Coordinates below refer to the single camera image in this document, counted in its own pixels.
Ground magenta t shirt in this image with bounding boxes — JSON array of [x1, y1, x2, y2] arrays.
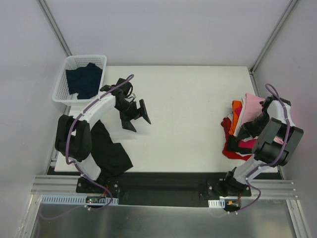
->
[[234, 109, 256, 149]]

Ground pink t shirt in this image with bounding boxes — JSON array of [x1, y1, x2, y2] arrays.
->
[[236, 93, 284, 141]]

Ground red t shirt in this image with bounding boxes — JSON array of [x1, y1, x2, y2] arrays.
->
[[220, 117, 252, 161]]

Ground white plastic laundry basket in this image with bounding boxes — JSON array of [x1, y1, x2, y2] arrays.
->
[[52, 54, 107, 107]]

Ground white t shirt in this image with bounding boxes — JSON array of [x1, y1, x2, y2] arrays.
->
[[229, 98, 246, 136]]

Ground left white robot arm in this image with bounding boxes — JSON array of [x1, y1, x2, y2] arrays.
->
[[55, 74, 151, 193]]

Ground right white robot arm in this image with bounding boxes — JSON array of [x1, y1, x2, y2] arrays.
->
[[217, 95, 304, 196]]

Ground navy blue t shirt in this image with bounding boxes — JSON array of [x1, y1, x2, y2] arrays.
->
[[65, 63, 103, 99]]

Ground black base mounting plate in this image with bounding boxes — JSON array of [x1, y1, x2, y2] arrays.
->
[[76, 173, 251, 207]]

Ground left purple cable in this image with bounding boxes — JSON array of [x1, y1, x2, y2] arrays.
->
[[39, 73, 135, 220]]

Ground aluminium frame rail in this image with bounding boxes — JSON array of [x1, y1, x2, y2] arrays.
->
[[31, 175, 299, 200]]

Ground right white cable duct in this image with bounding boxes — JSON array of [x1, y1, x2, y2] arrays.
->
[[208, 199, 225, 209]]

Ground white cable duct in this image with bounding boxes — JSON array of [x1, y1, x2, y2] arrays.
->
[[208, 199, 225, 209], [41, 195, 119, 206]]

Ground left white cable duct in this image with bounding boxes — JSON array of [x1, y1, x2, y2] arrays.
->
[[41, 195, 119, 206]]

